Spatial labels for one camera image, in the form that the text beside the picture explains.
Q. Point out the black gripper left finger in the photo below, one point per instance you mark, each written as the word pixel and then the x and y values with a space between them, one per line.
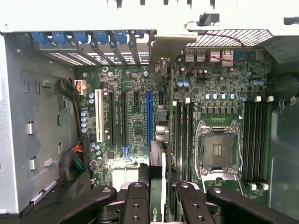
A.
pixel 136 205

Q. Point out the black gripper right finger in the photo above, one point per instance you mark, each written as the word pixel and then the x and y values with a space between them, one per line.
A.
pixel 195 207

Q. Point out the metal socket cover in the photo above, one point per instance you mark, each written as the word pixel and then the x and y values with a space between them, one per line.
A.
pixel 208 177

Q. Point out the silver chipset heatsink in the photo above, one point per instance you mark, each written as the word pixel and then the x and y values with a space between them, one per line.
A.
pixel 121 175

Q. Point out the CPU socket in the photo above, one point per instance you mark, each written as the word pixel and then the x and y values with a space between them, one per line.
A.
pixel 219 151

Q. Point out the metal locking lever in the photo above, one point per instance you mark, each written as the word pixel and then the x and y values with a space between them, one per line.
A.
pixel 240 151

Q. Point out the blue expansion slot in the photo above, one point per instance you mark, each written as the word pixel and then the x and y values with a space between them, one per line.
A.
pixel 149 116

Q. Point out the white expansion slot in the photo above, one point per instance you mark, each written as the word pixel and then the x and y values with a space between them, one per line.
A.
pixel 100 116

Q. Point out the dark grey PC case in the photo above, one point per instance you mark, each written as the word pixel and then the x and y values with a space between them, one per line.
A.
pixel 285 151

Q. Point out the black short expansion slot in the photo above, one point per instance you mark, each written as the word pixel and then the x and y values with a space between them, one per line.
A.
pixel 136 99

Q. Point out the green motherboard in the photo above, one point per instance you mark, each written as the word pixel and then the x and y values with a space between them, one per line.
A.
pixel 215 77

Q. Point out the metal rear port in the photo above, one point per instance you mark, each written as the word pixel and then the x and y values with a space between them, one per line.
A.
pixel 227 58
pixel 215 56
pixel 200 56
pixel 190 56

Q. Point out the perforated metal slot cover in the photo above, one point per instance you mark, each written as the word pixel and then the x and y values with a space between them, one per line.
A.
pixel 81 58
pixel 60 58

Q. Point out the black intrusion switch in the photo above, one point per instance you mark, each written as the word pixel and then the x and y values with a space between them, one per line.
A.
pixel 208 18

